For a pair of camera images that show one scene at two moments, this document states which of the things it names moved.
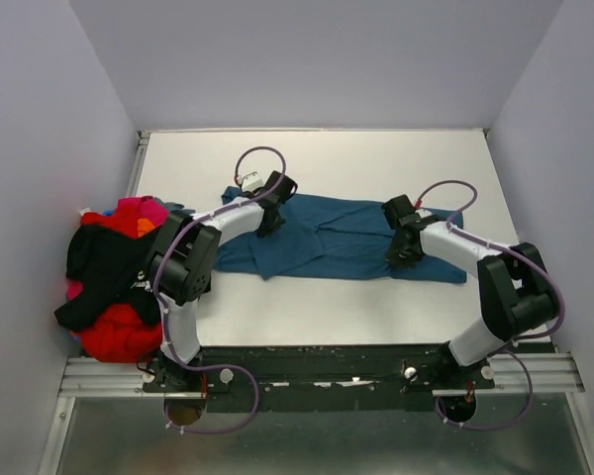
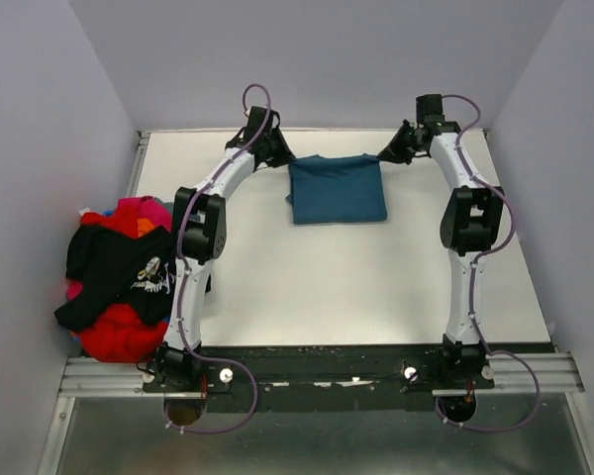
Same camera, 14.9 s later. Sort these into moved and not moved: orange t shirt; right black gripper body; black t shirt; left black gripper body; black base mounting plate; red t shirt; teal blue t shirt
Moved: right black gripper body; left black gripper body; teal blue t shirt
Not moved: orange t shirt; red t shirt; black base mounting plate; black t shirt
